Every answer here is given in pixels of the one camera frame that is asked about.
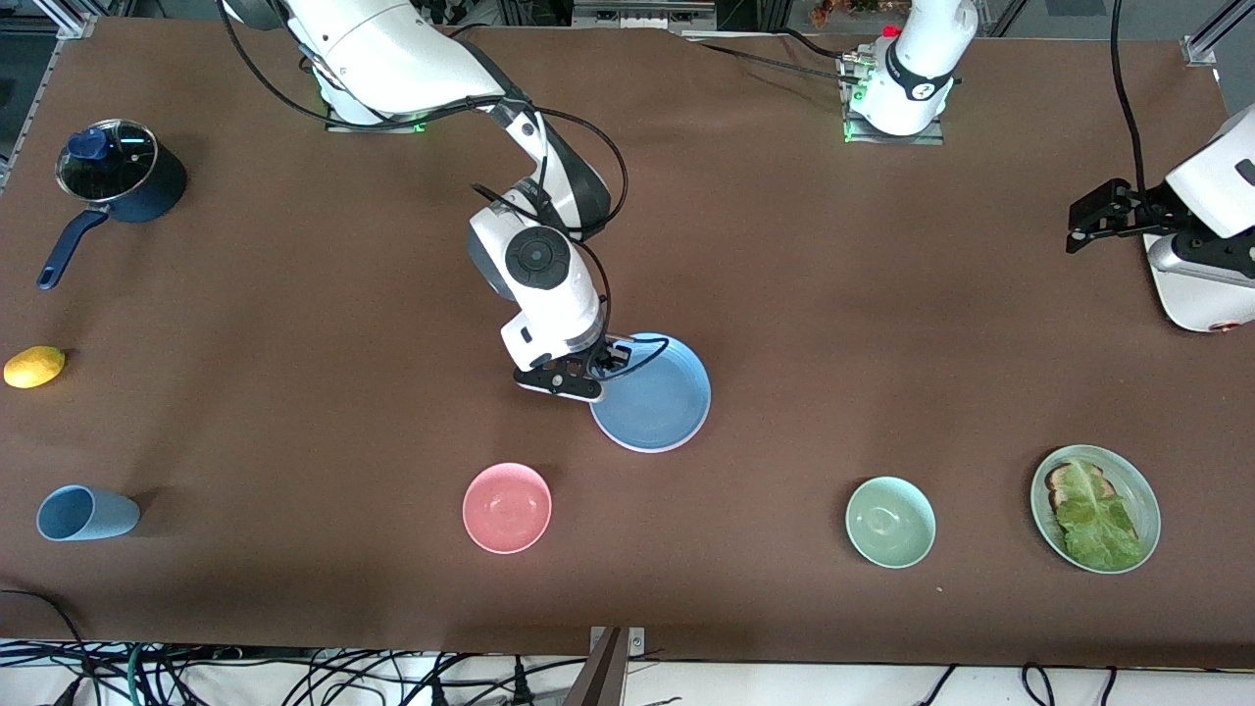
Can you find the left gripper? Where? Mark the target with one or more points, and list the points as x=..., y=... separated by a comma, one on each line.
x=1148, y=213

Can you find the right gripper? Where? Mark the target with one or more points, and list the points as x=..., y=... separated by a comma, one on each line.
x=610, y=355

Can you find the blue plate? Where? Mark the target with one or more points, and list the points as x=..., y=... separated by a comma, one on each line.
x=657, y=397

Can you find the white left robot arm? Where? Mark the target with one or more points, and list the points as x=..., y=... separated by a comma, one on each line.
x=917, y=69

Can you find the beige plate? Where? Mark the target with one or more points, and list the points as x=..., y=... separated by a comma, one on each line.
x=647, y=451

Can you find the white rounded appliance box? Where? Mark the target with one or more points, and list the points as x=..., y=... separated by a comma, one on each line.
x=1201, y=309

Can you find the pink bowl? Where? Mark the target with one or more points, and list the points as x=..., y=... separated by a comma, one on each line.
x=507, y=508

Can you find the toasted bread slice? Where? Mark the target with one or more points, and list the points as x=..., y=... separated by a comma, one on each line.
x=1059, y=480

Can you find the green plate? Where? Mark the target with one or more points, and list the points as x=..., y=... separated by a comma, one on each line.
x=1137, y=490

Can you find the green lettuce leaf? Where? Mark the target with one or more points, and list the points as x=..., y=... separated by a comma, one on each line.
x=1098, y=525

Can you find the brown table cover cloth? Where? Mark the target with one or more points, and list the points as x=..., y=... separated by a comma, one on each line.
x=294, y=294

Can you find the green bowl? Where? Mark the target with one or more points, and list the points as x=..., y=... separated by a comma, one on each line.
x=890, y=523

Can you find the dark blue saucepan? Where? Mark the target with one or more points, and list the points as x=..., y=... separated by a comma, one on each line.
x=162, y=191

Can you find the glass lid with blue knob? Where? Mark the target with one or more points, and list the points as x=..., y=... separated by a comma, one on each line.
x=118, y=167

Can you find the blue cup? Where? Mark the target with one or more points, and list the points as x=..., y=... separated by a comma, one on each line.
x=88, y=514

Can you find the yellow lemon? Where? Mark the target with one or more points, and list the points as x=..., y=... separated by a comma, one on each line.
x=34, y=367

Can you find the aluminium frame profile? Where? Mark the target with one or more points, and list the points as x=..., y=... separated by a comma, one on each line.
x=69, y=18
x=1204, y=47

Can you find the small metal bracket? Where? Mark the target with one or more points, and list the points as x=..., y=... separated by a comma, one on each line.
x=637, y=639

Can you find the dark camera post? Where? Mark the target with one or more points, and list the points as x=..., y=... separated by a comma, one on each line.
x=600, y=677

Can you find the grey metal mounting rail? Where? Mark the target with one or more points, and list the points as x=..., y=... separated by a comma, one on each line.
x=642, y=12

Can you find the aluminium table edge rail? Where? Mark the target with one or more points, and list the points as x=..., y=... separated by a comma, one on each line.
x=25, y=123

